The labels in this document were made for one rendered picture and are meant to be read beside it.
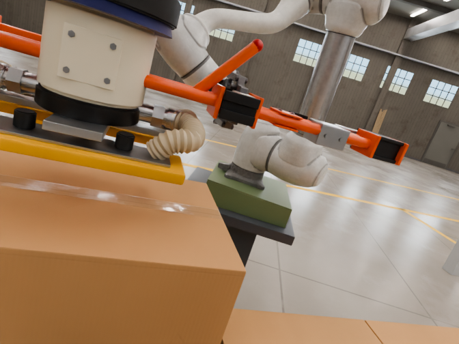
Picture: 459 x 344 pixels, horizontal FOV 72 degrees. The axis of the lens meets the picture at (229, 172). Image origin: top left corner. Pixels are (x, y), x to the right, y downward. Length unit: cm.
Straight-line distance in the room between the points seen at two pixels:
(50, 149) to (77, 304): 24
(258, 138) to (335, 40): 45
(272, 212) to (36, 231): 91
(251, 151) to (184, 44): 61
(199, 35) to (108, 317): 68
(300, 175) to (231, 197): 29
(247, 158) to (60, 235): 92
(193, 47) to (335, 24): 51
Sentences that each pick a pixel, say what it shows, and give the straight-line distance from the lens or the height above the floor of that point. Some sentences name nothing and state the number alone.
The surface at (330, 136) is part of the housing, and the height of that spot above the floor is 119.
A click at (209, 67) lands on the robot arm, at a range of 89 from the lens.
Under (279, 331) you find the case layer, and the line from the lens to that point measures 115.
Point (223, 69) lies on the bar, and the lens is 61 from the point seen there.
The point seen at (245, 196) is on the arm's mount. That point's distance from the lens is 126.
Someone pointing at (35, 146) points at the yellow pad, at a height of 109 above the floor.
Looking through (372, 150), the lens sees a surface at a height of 119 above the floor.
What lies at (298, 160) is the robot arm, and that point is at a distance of 124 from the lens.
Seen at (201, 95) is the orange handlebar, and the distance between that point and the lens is 59.
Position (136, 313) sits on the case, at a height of 85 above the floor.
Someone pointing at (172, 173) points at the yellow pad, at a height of 109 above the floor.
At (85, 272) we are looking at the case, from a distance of 54.
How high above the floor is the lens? 125
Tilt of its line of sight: 16 degrees down
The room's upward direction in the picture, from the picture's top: 17 degrees clockwise
